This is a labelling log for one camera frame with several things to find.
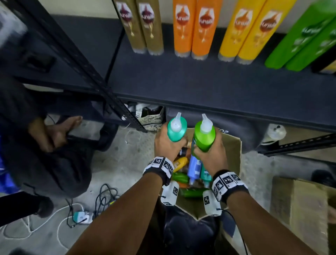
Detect large blue shampoo bottle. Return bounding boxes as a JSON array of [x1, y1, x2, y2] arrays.
[[187, 155, 202, 186]]

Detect large teal shampoo bottle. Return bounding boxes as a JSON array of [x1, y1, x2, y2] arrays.
[[200, 164, 212, 189], [167, 112, 188, 143]]

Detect wristband with marker tags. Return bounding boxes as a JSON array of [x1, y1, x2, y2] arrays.
[[142, 156, 175, 186], [211, 169, 249, 205]]

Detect brown cardboard box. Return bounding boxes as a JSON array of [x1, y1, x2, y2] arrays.
[[157, 127, 242, 220]]

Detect left wristband with marker tags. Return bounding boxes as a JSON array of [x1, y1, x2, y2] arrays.
[[142, 156, 175, 186]]

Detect person's right forearm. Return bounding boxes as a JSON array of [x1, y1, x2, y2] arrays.
[[226, 191, 320, 255]]

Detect large green shampoo bottle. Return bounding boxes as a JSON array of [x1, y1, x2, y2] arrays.
[[191, 113, 216, 158]]

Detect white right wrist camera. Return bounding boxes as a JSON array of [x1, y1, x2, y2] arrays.
[[202, 189, 222, 217]]

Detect blue plastic stool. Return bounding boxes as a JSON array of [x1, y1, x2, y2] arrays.
[[0, 136, 20, 195]]

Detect black printed bag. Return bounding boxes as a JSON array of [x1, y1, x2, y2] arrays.
[[165, 106, 271, 154]]

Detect black power adapter with cable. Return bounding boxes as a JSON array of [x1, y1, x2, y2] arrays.
[[65, 183, 121, 228]]

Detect person's left hand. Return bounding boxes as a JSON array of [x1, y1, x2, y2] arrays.
[[154, 122, 188, 162]]

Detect right wristband with marker tags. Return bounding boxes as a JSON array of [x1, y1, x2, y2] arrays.
[[211, 169, 249, 205]]

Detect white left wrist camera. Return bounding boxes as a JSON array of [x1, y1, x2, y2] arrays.
[[160, 180, 180, 206]]

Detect patterned fabric bag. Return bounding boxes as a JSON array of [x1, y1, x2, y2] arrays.
[[135, 104, 166, 132]]

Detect person's left forearm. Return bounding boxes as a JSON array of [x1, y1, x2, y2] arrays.
[[65, 172, 164, 255]]

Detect white power strip with cord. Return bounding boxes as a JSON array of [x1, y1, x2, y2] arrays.
[[0, 202, 95, 250]]

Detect person's dark trousers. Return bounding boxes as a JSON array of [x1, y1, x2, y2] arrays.
[[136, 197, 239, 255]]

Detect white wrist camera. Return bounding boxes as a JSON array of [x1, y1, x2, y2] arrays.
[[202, 189, 222, 217], [160, 180, 180, 206]]

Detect white plastic jug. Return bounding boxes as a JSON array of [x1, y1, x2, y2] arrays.
[[261, 124, 287, 146]]

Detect person's right hand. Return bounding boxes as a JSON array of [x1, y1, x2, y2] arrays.
[[193, 129, 229, 177]]

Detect small gold shampoo bottle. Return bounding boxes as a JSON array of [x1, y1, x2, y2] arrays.
[[135, 0, 164, 56], [114, 0, 147, 54]]

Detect pale cardboard carton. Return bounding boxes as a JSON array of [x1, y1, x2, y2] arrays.
[[269, 176, 336, 255]]

